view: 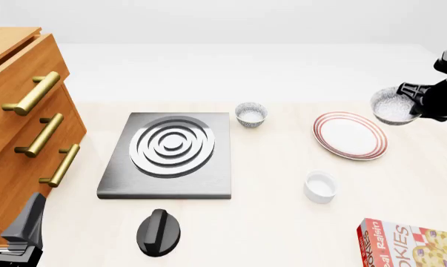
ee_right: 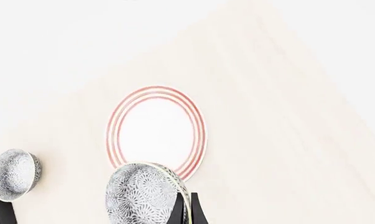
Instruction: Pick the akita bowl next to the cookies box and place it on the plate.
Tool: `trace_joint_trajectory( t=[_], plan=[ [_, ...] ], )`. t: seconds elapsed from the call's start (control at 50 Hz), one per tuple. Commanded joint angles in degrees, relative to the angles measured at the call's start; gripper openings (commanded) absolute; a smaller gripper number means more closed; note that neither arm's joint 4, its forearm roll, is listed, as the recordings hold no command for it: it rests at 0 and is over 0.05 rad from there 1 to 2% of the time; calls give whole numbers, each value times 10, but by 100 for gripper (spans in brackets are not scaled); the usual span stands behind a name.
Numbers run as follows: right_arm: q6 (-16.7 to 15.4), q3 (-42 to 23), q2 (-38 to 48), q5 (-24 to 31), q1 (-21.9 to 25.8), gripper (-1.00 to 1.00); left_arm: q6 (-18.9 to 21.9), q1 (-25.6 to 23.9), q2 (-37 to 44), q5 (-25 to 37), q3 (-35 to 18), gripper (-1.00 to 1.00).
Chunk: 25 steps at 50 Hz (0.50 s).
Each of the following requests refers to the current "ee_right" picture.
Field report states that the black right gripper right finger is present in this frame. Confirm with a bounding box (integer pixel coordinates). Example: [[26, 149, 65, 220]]
[[174, 192, 210, 224]]

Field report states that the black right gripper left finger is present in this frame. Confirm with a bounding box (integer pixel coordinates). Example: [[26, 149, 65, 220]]
[[0, 189, 18, 224]]

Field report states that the black white patterned bowl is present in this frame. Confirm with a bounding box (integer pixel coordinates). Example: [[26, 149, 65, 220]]
[[0, 148, 44, 202], [104, 162, 192, 224]]

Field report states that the white plate with red rings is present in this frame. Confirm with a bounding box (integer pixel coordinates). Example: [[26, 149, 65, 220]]
[[105, 85, 208, 182]]

